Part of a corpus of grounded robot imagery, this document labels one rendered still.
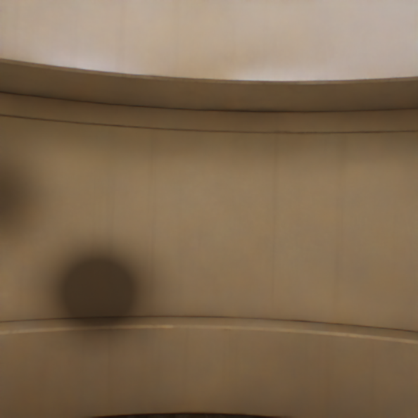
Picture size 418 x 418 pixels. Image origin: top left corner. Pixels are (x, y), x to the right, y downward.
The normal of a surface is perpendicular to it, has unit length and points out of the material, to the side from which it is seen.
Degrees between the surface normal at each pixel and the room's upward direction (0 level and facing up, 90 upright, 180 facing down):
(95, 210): 90
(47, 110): 90
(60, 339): 90
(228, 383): 90
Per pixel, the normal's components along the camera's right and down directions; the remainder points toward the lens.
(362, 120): -0.21, -0.02
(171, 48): 0.08, -0.01
